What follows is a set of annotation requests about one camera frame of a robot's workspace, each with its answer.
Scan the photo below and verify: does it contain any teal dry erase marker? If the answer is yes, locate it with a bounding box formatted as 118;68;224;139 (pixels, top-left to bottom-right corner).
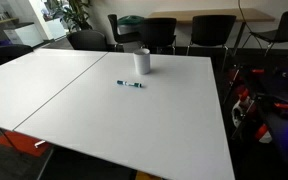
117;80;142;88

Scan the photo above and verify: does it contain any white cylindrical cup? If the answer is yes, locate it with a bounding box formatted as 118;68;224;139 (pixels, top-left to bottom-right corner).
133;48;150;75

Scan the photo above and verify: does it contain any black chair back middle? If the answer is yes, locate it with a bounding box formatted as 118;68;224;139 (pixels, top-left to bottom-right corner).
140;18;177;53

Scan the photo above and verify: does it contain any black chair back left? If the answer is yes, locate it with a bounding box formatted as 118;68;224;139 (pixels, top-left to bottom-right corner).
108;14;142;53

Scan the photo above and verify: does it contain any green bag on chair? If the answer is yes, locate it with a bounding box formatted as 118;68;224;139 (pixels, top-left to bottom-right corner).
118;15;143;25

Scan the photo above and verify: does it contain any black chair near table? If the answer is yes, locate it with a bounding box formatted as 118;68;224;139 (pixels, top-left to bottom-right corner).
67;30;113;51

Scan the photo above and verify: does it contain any black chair back centre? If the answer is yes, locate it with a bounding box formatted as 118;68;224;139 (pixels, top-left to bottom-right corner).
186;15;236;70

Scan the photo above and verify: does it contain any green potted plant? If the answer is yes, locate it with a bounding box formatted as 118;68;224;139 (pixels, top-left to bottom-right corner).
47;0;92;32

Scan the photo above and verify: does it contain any black robot stand with clamps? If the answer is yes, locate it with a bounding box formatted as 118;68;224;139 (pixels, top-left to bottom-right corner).
222;63;288;168

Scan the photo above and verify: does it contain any wooden background table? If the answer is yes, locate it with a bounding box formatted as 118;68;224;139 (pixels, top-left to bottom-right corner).
147;7;276;58

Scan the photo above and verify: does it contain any white cabinet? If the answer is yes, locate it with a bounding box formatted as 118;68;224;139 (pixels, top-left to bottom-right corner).
4;22;43;47

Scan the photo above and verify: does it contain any red floor mat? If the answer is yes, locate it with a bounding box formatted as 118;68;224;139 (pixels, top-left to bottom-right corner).
0;131;51;157

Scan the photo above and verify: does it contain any black chair far left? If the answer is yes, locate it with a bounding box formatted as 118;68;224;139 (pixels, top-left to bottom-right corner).
0;44;33;65

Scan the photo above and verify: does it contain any black chair back right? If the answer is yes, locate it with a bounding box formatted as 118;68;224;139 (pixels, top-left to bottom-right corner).
245;11;288;55

